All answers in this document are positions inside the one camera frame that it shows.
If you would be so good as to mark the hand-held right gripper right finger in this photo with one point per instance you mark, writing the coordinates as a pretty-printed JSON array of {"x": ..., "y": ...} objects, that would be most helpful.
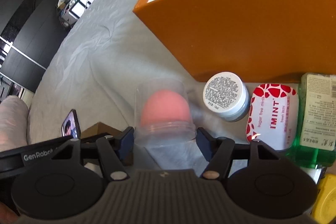
[{"x": 203, "y": 140}]

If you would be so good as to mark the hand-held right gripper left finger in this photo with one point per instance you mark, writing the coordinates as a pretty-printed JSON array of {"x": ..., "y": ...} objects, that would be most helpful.
[{"x": 127, "y": 139}]

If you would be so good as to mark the pink makeup sponge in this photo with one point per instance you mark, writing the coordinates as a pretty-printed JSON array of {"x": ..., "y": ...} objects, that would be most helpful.
[{"x": 165, "y": 108}]

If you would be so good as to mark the green liquid spray bottle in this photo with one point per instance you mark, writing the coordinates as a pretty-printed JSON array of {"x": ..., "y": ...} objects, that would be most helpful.
[{"x": 315, "y": 114}]

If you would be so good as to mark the orange cardboard box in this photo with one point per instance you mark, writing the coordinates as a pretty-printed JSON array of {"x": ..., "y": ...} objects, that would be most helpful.
[{"x": 236, "y": 30}]

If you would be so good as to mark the small brown cardboard box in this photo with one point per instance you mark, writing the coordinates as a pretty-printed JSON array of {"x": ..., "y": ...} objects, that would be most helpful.
[{"x": 99, "y": 129}]

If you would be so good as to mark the person's white trouser leg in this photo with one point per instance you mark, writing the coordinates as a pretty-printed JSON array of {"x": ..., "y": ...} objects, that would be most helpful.
[{"x": 13, "y": 121}]

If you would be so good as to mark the black smartphone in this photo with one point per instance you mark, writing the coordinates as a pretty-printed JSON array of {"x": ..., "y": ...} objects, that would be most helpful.
[{"x": 70, "y": 125}]

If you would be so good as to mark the white round cream jar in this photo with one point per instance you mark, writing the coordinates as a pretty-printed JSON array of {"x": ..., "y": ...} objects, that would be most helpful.
[{"x": 223, "y": 90}]

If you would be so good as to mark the red and white mint tin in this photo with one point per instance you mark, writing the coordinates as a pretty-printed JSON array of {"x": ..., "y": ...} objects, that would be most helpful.
[{"x": 273, "y": 119}]

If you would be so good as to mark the grey bed sheet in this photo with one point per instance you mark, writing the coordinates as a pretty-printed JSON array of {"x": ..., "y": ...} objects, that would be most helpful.
[{"x": 105, "y": 56}]

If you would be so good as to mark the dark wardrobe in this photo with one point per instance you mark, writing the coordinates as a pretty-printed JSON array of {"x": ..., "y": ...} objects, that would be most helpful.
[{"x": 23, "y": 30}]

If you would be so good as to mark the yellow round container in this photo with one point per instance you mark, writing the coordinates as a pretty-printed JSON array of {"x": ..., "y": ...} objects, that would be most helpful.
[{"x": 326, "y": 200}]

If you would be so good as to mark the cluttered nightstand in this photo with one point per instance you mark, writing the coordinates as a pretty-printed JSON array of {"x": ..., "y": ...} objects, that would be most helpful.
[{"x": 74, "y": 3}]

